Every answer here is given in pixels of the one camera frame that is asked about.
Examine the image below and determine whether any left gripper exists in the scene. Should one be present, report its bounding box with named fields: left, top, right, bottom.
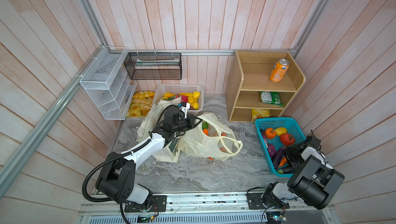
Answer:
left=172, top=114, right=203, bottom=132

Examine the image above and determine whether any toy carrot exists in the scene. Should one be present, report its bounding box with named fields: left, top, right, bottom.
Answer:
left=202, top=121, right=209, bottom=136

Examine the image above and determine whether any yellow plastic grocery bag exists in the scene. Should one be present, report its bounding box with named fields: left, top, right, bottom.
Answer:
left=178, top=112, right=243, bottom=161

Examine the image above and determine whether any orange toy pumpkin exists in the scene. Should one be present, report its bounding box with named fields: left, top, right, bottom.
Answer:
left=265, top=128, right=277, bottom=139

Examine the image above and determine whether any cream canvas tote bag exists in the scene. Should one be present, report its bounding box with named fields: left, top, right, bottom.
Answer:
left=137, top=97, right=186, bottom=163

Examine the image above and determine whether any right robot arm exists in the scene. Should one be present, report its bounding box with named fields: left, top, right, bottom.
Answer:
left=260, top=134, right=345, bottom=210

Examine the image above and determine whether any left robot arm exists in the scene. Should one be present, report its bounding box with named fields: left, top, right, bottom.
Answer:
left=81, top=104, right=203, bottom=206

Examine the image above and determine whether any red toy tomato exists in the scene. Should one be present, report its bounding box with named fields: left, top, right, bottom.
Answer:
left=279, top=133, right=296, bottom=146

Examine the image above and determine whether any purple toy eggplant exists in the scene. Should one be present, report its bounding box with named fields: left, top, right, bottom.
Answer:
left=272, top=146, right=286, bottom=169

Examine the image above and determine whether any purple toy onion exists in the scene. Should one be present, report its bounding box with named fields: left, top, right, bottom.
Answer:
left=267, top=144, right=276, bottom=158

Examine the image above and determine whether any yellow toy pepper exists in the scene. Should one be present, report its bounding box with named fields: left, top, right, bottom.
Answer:
left=275, top=127, right=288, bottom=136

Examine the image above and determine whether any teal plastic basket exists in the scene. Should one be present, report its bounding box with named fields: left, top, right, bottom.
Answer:
left=254, top=117, right=306, bottom=178

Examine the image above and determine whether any red toy dragon fruit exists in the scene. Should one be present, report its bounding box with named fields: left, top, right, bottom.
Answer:
left=168, top=95, right=188, bottom=103

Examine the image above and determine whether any yellow toy lemon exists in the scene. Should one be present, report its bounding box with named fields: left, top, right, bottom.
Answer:
left=192, top=92, right=200, bottom=99

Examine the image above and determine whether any yellow toy fruit left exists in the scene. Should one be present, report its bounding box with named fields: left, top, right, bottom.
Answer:
left=164, top=93, right=175, bottom=98

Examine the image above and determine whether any white plastic fruit basket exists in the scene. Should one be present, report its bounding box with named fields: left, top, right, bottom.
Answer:
left=151, top=83, right=205, bottom=115

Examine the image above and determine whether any yellow chips packet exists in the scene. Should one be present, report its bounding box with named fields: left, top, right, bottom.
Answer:
left=251, top=108, right=271, bottom=121

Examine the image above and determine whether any green snack packet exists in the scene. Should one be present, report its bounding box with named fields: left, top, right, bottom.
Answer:
left=260, top=92, right=284, bottom=106

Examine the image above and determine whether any yellow bread tray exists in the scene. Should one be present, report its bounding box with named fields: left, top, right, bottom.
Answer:
left=126, top=91, right=155, bottom=118

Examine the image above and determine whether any wooden shelf unit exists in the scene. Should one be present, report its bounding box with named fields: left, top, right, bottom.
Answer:
left=225, top=50, right=306, bottom=122

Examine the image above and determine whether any orange soda can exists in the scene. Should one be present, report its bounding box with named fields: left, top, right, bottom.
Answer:
left=269, top=59, right=289, bottom=83

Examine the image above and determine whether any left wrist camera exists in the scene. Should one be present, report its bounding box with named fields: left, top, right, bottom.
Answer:
left=178, top=102, right=190, bottom=118

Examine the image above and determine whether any black wire mesh basket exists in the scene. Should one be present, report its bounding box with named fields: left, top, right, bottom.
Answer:
left=124, top=52, right=183, bottom=80

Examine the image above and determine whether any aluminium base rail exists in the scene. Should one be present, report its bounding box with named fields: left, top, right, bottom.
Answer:
left=76, top=192, right=341, bottom=224

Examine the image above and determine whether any white wire mesh shelf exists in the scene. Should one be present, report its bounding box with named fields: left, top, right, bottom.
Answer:
left=80, top=46, right=137, bottom=120

